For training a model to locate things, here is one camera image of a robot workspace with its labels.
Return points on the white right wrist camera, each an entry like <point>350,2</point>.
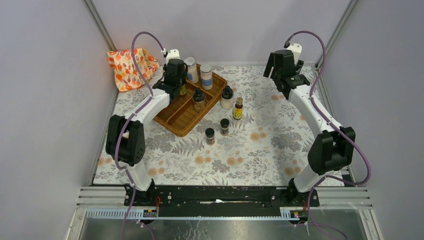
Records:
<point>296,49</point>

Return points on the orange floral cloth bag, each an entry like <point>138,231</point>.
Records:
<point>123,64</point>

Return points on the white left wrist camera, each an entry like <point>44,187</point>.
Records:
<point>172,54</point>

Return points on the brown wicker divided basket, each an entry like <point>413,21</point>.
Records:
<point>180,117</point>

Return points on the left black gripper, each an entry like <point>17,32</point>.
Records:
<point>182,82</point>

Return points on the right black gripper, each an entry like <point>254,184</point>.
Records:
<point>270,64</point>

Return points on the black cap grinder bottle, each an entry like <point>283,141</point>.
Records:
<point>199,100</point>

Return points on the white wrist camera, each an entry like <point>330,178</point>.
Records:
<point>172,54</point>
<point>296,49</point>

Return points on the dark spice jar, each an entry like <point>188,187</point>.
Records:
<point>210,136</point>
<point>224,126</point>

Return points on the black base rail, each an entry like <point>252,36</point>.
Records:
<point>219,201</point>

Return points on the aluminium frame rail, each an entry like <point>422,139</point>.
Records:
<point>93,12</point>

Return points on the blue label pellet jar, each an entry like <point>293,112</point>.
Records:
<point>192,71</point>
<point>206,75</point>

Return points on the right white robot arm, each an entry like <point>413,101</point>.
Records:
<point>332,148</point>

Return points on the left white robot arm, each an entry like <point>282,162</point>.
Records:
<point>125,140</point>

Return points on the floral patterned table mat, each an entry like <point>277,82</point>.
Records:
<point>267,147</point>

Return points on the yellow label sauce bottle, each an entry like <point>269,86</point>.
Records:
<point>183,90</point>

